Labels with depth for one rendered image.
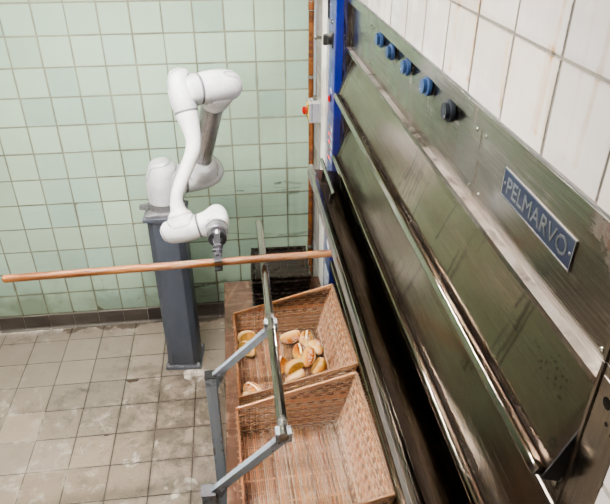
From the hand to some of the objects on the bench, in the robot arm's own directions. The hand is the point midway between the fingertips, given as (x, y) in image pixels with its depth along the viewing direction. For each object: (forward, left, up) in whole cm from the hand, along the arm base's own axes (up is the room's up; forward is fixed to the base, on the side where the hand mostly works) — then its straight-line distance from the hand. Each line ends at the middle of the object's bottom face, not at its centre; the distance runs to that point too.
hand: (218, 261), depth 233 cm
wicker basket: (-3, +27, -62) cm, 68 cm away
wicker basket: (+56, +31, -62) cm, 89 cm away
